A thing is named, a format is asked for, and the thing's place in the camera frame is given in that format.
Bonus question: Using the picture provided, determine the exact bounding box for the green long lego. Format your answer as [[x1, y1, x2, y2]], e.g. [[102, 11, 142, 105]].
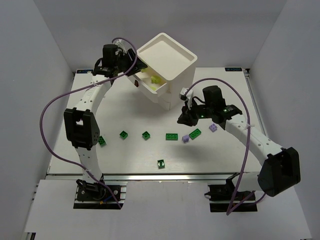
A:
[[188, 128, 202, 140], [165, 133, 179, 141]]

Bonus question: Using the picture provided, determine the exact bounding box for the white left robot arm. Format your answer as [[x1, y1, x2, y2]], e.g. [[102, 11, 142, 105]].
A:
[[63, 44, 147, 188]]

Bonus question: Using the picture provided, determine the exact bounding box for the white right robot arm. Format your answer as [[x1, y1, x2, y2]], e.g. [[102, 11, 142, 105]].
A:
[[177, 85, 301, 197]]

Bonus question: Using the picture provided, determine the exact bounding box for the lilac small lego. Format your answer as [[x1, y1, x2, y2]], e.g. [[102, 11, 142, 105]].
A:
[[181, 135, 190, 143]]

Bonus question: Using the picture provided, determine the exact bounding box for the lilac square lego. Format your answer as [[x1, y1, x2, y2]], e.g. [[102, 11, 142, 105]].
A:
[[208, 123, 218, 133]]

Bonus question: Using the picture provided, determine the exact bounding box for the white drawer cabinet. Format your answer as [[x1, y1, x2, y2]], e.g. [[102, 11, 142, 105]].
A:
[[137, 32, 198, 111]]

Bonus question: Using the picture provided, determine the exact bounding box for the dark green lego middle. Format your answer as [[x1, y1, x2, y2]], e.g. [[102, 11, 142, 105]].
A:
[[142, 131, 151, 140]]

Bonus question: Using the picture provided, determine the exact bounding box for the dark green lego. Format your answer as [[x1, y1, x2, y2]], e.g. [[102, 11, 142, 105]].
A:
[[157, 159, 165, 169], [142, 131, 151, 140], [119, 130, 129, 140], [98, 136, 107, 147]]

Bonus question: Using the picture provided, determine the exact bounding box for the dark green lego front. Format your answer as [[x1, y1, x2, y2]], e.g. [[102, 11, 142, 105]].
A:
[[157, 159, 165, 169]]

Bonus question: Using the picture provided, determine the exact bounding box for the dark green lego left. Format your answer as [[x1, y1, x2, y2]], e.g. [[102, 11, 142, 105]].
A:
[[98, 136, 107, 147]]

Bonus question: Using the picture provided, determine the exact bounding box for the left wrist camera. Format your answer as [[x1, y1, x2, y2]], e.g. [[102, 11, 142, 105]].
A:
[[114, 39, 128, 53]]

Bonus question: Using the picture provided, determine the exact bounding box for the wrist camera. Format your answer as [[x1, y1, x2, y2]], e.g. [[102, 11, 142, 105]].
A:
[[114, 39, 128, 53], [179, 87, 194, 102]]

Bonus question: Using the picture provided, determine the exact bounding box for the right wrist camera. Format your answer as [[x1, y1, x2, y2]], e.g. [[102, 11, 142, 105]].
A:
[[179, 87, 194, 102]]

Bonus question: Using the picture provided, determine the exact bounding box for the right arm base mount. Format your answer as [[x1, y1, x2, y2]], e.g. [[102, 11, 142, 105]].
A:
[[204, 184, 258, 213]]

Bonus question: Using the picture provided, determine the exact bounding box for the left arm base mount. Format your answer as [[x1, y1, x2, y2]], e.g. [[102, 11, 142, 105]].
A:
[[73, 179, 125, 210]]

